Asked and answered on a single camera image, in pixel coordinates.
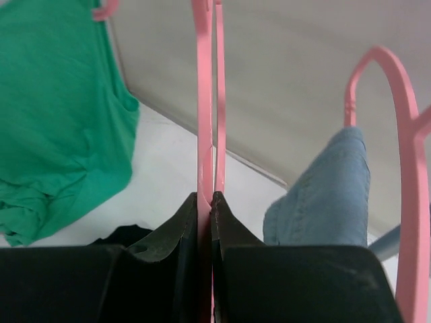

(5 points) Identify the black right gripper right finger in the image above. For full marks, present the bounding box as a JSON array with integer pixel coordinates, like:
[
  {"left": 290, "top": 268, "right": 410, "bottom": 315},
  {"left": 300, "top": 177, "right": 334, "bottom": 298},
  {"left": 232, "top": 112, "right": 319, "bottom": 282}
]
[{"left": 211, "top": 192, "right": 402, "bottom": 322}]

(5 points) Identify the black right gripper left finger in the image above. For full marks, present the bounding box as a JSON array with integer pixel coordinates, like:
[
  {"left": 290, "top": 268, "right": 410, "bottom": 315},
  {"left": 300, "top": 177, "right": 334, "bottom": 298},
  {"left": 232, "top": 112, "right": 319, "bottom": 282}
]
[{"left": 1, "top": 194, "right": 197, "bottom": 322}]

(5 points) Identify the black t shirt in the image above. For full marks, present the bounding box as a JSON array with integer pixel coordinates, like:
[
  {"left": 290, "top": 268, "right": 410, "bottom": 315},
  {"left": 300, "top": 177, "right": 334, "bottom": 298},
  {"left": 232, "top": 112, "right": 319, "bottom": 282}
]
[{"left": 92, "top": 225, "right": 152, "bottom": 248}]

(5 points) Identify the pink hanger with denim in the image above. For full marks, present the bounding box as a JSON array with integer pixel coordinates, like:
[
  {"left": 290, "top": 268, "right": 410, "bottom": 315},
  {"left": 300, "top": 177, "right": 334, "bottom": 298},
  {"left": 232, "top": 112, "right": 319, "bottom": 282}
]
[{"left": 344, "top": 46, "right": 430, "bottom": 322}]

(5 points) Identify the pink hanger with tank top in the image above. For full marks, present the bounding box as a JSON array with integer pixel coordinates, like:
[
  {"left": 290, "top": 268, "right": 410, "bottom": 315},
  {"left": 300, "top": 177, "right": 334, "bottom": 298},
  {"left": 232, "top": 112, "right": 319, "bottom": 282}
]
[{"left": 92, "top": 0, "right": 119, "bottom": 22}]

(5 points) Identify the blue denim garment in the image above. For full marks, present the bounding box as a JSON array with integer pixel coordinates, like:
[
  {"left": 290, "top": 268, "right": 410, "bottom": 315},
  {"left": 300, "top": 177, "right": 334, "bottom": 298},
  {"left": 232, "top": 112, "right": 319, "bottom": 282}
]
[{"left": 263, "top": 127, "right": 370, "bottom": 246}]

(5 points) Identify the silver clothes rack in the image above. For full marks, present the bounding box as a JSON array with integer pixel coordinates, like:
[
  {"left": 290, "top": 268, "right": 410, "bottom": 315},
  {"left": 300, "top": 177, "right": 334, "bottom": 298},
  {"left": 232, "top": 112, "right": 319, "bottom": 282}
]
[{"left": 368, "top": 225, "right": 401, "bottom": 262}]

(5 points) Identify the green tank top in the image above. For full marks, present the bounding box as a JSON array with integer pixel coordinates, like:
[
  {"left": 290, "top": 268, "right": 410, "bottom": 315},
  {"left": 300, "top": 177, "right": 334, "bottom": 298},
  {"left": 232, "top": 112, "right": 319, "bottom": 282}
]
[{"left": 1, "top": 1, "right": 139, "bottom": 246}]

